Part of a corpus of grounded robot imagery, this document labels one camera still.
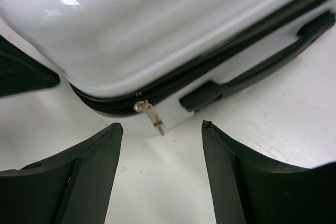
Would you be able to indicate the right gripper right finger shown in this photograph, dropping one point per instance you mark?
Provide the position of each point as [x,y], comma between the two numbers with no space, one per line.
[249,187]

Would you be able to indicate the black kids suitcase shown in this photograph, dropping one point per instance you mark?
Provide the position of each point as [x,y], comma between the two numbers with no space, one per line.
[155,63]

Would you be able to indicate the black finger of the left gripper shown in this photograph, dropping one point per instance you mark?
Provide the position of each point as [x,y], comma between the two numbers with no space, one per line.
[20,73]

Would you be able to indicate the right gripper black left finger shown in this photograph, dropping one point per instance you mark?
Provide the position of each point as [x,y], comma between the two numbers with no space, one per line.
[73,186]

